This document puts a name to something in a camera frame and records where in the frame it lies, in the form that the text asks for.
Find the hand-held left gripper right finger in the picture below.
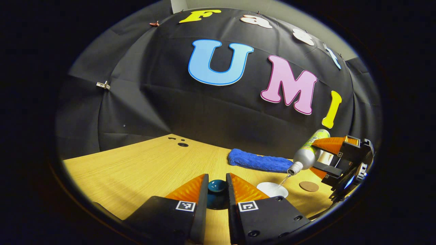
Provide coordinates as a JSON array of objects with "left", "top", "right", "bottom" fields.
[{"left": 226, "top": 173, "right": 311, "bottom": 245}]

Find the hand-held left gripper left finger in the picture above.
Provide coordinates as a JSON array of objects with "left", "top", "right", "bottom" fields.
[{"left": 124, "top": 174, "right": 209, "bottom": 245}]

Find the round cork coaster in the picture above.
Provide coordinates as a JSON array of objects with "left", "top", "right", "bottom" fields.
[{"left": 299, "top": 181, "right": 320, "bottom": 192}]

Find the silver green water bottle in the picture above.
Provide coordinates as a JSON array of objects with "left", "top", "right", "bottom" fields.
[{"left": 287, "top": 129, "right": 336, "bottom": 176}]

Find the teal teacup lid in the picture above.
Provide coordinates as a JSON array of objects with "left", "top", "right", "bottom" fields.
[{"left": 207, "top": 179, "right": 229, "bottom": 210}]

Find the teal and white teacup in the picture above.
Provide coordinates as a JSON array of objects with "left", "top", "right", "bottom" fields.
[{"left": 256, "top": 182, "right": 289, "bottom": 198}]

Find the blue folded towel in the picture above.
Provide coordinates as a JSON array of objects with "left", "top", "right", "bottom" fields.
[{"left": 228, "top": 148, "right": 294, "bottom": 173}]

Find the black backdrop cloth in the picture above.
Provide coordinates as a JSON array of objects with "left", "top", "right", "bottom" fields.
[{"left": 56, "top": 6, "right": 383, "bottom": 160}]

